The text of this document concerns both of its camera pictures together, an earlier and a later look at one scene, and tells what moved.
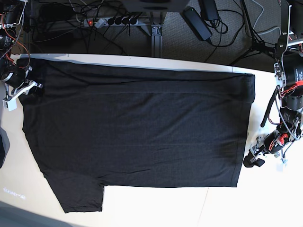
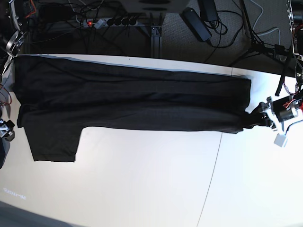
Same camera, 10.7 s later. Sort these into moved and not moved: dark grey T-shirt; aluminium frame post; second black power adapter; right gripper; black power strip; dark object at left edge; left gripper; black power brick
Moved: left gripper; dark grey T-shirt; right gripper
Not moved: dark object at left edge; second black power adapter; aluminium frame post; black power strip; black power brick
